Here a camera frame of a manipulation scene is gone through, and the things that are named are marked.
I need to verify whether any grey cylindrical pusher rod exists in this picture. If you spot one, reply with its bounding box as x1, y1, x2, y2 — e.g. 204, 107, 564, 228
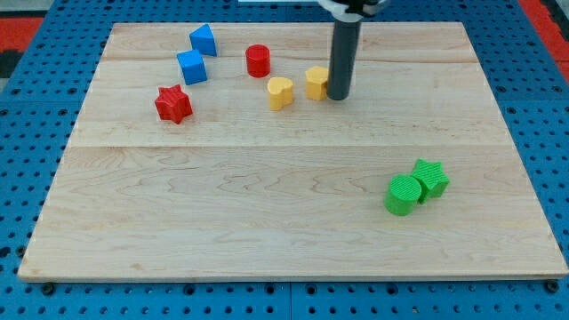
327, 20, 362, 100

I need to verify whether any blue triangular prism block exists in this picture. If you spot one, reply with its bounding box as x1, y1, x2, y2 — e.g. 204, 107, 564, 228
189, 24, 218, 57

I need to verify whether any green star block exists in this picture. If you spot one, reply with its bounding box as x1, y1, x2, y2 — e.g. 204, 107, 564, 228
411, 158, 450, 204

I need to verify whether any green cylinder block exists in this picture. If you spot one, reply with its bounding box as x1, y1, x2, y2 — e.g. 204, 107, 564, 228
384, 174, 421, 216

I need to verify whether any blue cube block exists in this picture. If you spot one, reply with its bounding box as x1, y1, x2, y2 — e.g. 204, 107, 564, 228
177, 50, 208, 85

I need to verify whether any red star block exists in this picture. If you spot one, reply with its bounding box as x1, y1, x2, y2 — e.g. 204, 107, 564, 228
155, 84, 193, 124

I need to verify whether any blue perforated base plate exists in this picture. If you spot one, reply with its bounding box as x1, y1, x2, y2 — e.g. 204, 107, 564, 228
1, 0, 568, 319

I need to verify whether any red cylinder block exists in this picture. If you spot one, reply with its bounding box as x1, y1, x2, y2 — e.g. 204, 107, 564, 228
245, 44, 270, 78

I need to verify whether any light wooden board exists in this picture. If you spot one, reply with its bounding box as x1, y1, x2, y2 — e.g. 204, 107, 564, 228
19, 22, 568, 283

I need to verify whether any yellow hexagon block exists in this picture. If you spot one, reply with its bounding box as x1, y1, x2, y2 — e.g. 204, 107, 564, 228
305, 66, 329, 100

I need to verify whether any yellow heart block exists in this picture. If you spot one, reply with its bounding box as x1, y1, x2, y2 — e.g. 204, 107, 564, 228
267, 76, 293, 111

